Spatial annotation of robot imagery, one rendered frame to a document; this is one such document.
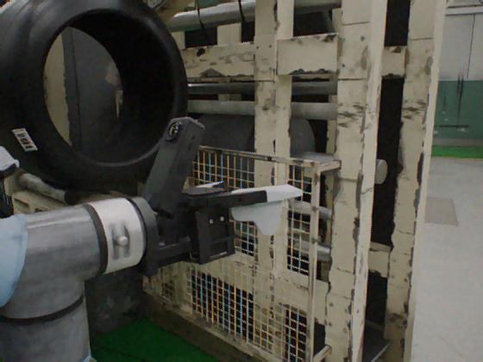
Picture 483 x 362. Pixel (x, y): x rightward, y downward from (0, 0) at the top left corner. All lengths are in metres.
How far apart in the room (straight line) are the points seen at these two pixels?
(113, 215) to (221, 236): 0.14
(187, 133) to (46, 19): 0.76
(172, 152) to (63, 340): 0.22
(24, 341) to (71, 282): 0.06
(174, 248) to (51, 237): 0.14
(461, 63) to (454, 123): 1.27
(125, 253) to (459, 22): 10.06
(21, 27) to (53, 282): 0.85
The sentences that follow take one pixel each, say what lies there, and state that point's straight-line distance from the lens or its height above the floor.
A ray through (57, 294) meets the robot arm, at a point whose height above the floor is 1.01.
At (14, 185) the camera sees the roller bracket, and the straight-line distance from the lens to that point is 1.56.
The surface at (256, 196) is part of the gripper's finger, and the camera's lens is 0.48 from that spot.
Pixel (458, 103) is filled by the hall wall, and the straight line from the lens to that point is 10.18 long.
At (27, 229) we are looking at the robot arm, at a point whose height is 1.07.
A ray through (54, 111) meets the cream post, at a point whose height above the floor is 1.12.
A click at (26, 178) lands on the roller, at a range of 1.50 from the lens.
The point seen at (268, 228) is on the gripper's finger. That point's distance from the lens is 0.51.
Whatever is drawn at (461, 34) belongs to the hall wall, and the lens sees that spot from 10.30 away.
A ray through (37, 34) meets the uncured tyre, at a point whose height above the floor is 1.32.
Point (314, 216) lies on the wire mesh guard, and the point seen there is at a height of 0.84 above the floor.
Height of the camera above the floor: 1.19
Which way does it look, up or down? 12 degrees down
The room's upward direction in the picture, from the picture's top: straight up
